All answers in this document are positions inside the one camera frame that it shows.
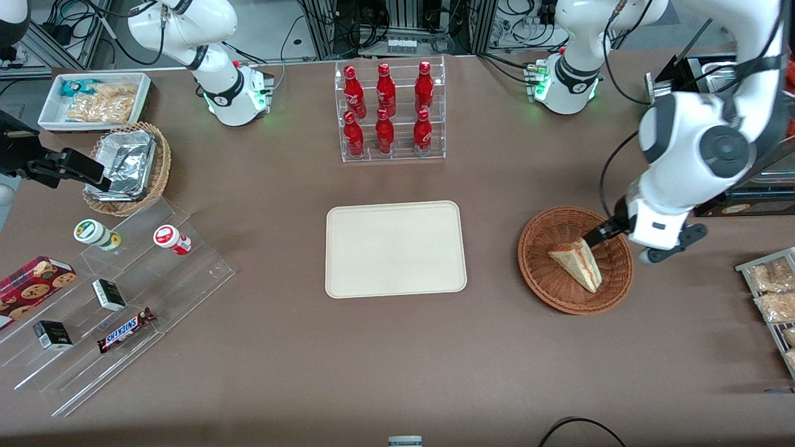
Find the triangular sandwich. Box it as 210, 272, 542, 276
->
547, 237, 604, 294

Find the red tartan cookie box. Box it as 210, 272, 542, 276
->
0, 255, 78, 332

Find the clear acrylic stepped shelf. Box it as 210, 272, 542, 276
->
0, 196, 237, 418

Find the green lid yogurt cup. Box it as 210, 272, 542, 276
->
73, 219, 123, 253

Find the red soda bottle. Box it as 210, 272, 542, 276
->
413, 109, 434, 155
376, 62, 397, 116
415, 60, 435, 114
343, 65, 367, 120
343, 111, 366, 158
375, 107, 396, 155

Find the brown round wicker basket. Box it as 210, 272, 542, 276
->
517, 205, 635, 316

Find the teal snack packet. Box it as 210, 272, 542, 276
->
60, 79, 101, 97

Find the Snickers chocolate bar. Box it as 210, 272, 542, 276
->
96, 307, 157, 355

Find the light tan wicker basket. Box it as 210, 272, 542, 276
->
82, 121, 173, 217

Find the red lid yogurt cup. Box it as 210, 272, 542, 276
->
153, 225, 193, 257

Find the small black carton box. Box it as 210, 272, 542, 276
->
32, 320, 75, 351
92, 279, 127, 313

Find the tray of packaged snacks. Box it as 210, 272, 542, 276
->
735, 246, 795, 381

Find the clear bag of yellow crackers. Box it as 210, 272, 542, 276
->
92, 83, 138, 104
65, 96, 135, 124

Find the aluminium foil tray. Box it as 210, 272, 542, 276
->
84, 129, 158, 203

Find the white rectangular plastic bin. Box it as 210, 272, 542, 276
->
37, 72, 153, 133

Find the cream plastic serving tray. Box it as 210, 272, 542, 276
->
325, 200, 468, 299

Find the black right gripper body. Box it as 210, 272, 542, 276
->
0, 112, 40, 178

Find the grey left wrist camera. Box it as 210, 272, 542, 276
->
638, 222, 709, 266

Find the aluminium frame rack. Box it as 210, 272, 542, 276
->
298, 0, 499, 60

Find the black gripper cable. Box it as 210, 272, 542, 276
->
597, 130, 642, 219

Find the black looped floor cable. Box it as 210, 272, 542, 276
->
537, 417, 629, 447

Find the clear acrylic bottle rack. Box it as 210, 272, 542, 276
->
334, 55, 447, 165

